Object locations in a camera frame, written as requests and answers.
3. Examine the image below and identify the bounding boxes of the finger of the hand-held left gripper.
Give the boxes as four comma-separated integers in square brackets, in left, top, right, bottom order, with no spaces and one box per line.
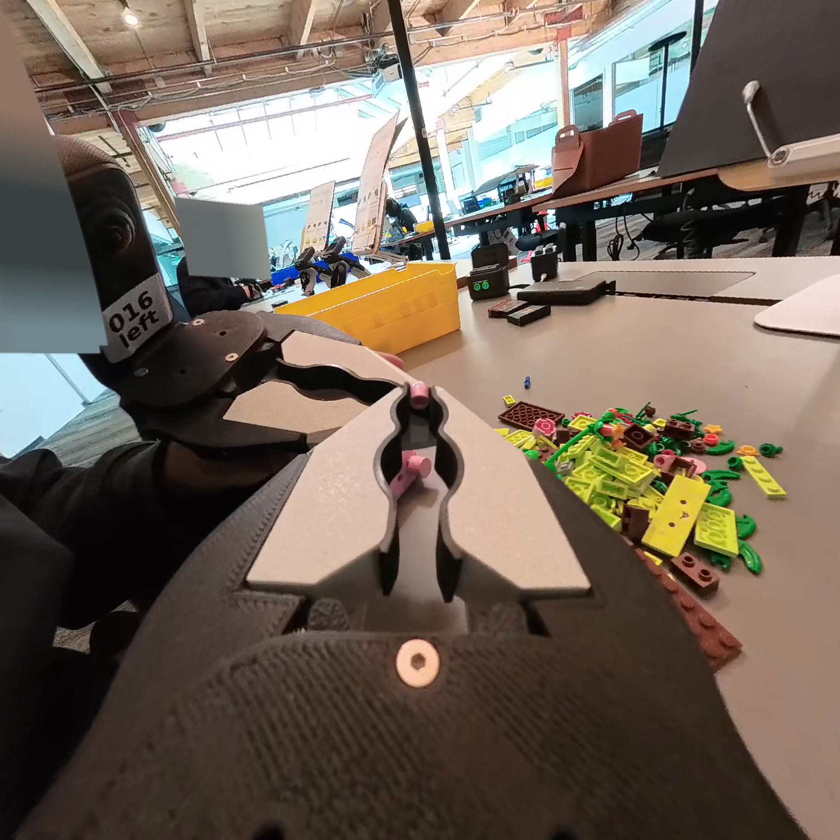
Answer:
[222,382,389,455]
[274,330,412,403]

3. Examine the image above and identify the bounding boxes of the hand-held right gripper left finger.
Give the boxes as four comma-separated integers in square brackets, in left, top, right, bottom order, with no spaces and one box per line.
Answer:
[246,386,410,595]

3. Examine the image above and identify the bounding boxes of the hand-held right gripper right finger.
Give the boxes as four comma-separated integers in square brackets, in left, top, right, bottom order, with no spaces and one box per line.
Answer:
[428,386,592,602]

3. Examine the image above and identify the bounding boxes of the person's left forearm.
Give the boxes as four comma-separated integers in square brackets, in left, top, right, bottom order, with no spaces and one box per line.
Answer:
[0,446,172,631]

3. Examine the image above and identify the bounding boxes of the person's left hand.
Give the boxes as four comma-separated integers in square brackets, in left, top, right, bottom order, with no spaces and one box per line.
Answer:
[157,443,311,508]

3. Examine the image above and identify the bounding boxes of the yellow plastic bin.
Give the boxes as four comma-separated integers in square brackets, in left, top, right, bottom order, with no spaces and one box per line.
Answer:
[272,260,460,358]

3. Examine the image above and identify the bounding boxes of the pink toy connector piece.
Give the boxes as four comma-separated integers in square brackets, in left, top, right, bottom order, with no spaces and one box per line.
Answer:
[391,451,433,501]

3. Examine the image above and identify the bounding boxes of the pile of toy bricks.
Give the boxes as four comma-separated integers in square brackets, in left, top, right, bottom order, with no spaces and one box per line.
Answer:
[495,392,788,577]

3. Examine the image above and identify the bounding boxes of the short cardboard sign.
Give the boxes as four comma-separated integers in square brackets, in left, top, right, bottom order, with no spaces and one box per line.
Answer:
[299,179,337,256]

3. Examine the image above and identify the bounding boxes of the black charger case green lights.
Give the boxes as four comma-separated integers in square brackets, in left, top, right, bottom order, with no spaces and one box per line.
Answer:
[469,244,511,303]

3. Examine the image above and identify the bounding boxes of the tall cardboard sign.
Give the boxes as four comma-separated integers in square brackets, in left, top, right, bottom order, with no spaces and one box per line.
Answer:
[353,110,409,265]

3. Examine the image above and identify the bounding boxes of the long brown toy plate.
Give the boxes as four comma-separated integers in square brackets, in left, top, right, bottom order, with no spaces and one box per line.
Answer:
[631,546,744,672]

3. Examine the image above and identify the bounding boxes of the wooden-top desk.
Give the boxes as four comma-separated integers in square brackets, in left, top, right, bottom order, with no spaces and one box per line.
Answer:
[444,192,559,253]
[533,165,840,263]

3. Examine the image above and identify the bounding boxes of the flat black device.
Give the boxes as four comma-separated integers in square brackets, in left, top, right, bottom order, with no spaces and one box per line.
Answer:
[516,276,618,307]

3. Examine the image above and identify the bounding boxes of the black pole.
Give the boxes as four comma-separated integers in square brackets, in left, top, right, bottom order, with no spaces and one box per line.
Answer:
[386,0,452,261]

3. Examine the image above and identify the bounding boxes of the lime long toy plate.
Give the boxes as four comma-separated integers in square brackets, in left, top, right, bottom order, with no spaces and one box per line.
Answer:
[739,454,787,501]

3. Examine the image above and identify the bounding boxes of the brown leather bag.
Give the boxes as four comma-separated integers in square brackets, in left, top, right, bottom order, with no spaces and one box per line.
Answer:
[550,109,645,199]

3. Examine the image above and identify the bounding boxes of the black office chair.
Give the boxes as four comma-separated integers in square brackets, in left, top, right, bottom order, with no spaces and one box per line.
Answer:
[640,196,777,261]

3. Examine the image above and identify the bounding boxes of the white monitor stand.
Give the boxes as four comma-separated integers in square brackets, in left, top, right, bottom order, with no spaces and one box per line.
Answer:
[740,79,840,340]

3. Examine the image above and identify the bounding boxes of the black computer monitor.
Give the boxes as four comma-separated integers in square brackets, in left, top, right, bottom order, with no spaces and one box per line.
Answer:
[656,0,840,180]

